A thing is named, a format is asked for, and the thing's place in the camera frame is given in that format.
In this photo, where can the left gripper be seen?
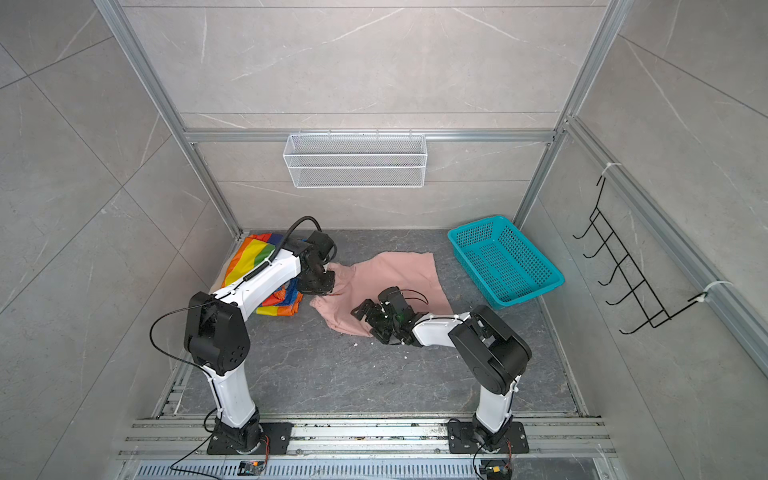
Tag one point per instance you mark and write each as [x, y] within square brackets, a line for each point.
[329, 286]

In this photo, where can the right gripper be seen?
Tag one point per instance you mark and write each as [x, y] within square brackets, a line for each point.
[376, 311]

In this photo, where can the rainbow striped shorts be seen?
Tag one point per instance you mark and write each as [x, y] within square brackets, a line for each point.
[253, 255]

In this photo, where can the pink shorts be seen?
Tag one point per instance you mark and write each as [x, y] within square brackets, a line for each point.
[416, 273]

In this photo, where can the teal plastic basket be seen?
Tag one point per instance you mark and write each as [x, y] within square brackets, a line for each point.
[505, 266]

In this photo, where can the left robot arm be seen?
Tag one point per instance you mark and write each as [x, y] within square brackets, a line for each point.
[216, 335]

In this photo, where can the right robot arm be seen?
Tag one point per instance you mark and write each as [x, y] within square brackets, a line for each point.
[493, 352]

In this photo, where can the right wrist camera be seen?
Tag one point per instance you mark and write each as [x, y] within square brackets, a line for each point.
[393, 297]

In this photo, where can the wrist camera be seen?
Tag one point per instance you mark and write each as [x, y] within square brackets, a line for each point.
[324, 246]
[393, 297]

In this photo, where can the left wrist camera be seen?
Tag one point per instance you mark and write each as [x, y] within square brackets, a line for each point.
[324, 246]

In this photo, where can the white wire wall basket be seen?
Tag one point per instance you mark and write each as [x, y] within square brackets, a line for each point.
[356, 160]

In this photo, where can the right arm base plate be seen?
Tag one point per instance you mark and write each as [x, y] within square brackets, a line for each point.
[469, 437]

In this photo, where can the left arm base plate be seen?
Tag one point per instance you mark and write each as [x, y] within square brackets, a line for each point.
[252, 439]

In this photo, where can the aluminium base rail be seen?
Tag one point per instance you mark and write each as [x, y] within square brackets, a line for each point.
[538, 446]

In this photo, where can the black wire hook rack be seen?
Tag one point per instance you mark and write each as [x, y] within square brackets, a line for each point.
[627, 271]

